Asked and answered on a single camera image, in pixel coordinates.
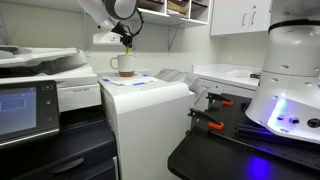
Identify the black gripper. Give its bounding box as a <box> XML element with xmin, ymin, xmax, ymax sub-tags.
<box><xmin>112</xmin><ymin>22</ymin><xmax>133</xmax><ymax>48</ymax></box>

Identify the small yellow object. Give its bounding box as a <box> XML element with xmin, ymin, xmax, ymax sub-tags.
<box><xmin>125</xmin><ymin>47</ymin><xmax>131</xmax><ymax>56</ymax></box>

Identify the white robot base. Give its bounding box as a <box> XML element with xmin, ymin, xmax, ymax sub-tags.
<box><xmin>246</xmin><ymin>0</ymin><xmax>320</xmax><ymax>144</ymax></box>

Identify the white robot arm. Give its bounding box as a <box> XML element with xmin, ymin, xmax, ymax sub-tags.
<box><xmin>77</xmin><ymin>0</ymin><xmax>140</xmax><ymax>48</ymax></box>

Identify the white brown ceramic cup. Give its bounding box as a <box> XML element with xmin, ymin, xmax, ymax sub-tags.
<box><xmin>110</xmin><ymin>55</ymin><xmax>135</xmax><ymax>77</ymax></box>

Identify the white paper sheet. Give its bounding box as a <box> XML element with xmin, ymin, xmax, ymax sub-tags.
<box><xmin>109</xmin><ymin>76</ymin><xmax>156</xmax><ymax>86</ymax></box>

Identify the blue tape strip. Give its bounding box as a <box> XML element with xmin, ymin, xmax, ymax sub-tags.
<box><xmin>133</xmin><ymin>82</ymin><xmax>146</xmax><ymax>86</ymax></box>

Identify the white printer finisher unit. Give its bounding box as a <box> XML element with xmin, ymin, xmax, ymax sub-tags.
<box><xmin>98</xmin><ymin>72</ymin><xmax>194</xmax><ymax>180</ymax></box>

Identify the left black orange clamp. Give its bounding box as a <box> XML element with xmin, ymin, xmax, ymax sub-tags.
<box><xmin>207</xmin><ymin>92</ymin><xmax>233</xmax><ymax>106</ymax></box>

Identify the black orange clamp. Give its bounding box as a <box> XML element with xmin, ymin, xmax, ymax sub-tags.
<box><xmin>207</xmin><ymin>92</ymin><xmax>233</xmax><ymax>106</ymax></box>
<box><xmin>188</xmin><ymin>108</ymin><xmax>224</xmax><ymax>130</ymax></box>

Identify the large office copier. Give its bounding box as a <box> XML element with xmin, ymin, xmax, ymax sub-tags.
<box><xmin>0</xmin><ymin>45</ymin><xmax>118</xmax><ymax>180</ymax></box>

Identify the copier touchscreen panel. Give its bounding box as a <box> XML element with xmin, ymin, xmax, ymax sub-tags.
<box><xmin>0</xmin><ymin>80</ymin><xmax>60</xmax><ymax>149</ymax></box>

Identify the right black orange clamp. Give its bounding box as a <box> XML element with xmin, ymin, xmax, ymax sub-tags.
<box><xmin>188</xmin><ymin>108</ymin><xmax>224</xmax><ymax>130</ymax></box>

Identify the white countertop with drawers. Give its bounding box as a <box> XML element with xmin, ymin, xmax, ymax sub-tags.
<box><xmin>192</xmin><ymin>64</ymin><xmax>262</xmax><ymax>110</ymax></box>

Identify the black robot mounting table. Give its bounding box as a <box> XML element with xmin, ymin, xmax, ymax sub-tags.
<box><xmin>168</xmin><ymin>93</ymin><xmax>320</xmax><ymax>180</ymax></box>

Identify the white open wall shelf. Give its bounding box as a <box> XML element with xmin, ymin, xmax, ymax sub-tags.
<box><xmin>138</xmin><ymin>0</ymin><xmax>213</xmax><ymax>28</ymax></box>

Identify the white wall cabinet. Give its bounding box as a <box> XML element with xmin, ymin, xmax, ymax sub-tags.
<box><xmin>210</xmin><ymin>0</ymin><xmax>272</xmax><ymax>36</ymax></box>

